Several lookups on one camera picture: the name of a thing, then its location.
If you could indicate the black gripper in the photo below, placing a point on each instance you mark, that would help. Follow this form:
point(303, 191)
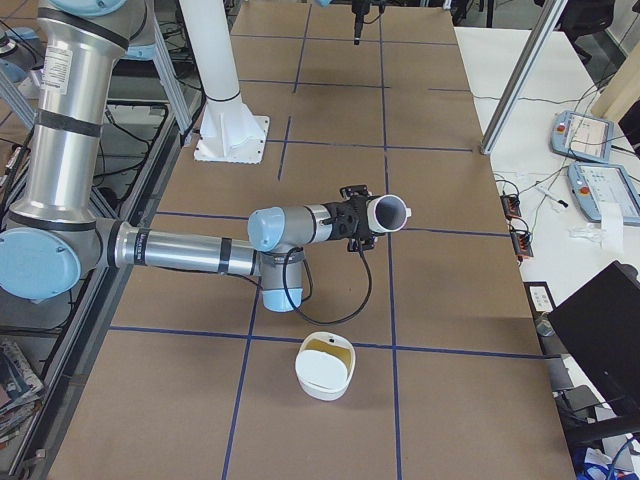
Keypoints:
point(358, 22)
point(344, 220)

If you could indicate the white mug with handle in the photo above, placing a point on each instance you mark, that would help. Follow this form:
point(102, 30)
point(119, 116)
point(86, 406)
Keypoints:
point(387, 214)

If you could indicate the white oval bowl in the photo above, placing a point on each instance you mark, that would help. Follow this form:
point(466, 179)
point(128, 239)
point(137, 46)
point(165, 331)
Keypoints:
point(324, 365)

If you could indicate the orange black electronics box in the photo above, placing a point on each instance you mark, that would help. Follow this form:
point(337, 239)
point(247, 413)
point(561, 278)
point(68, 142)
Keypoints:
point(511, 206)

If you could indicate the white label card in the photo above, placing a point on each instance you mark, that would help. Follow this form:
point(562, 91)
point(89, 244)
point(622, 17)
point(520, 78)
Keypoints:
point(541, 298)

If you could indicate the upper teach pendant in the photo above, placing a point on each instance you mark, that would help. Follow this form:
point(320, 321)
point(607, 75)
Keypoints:
point(582, 137)

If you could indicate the teach pendant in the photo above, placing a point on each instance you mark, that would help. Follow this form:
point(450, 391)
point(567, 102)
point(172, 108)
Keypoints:
point(593, 183)
point(582, 137)

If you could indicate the lower teach pendant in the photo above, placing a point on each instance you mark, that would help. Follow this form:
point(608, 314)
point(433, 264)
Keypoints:
point(593, 183)

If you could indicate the black monitor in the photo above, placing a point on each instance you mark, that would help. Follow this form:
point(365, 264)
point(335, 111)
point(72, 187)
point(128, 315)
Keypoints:
point(599, 327)

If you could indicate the aluminium frame post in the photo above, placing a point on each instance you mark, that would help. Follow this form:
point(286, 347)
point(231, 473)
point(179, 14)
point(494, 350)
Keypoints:
point(550, 15)

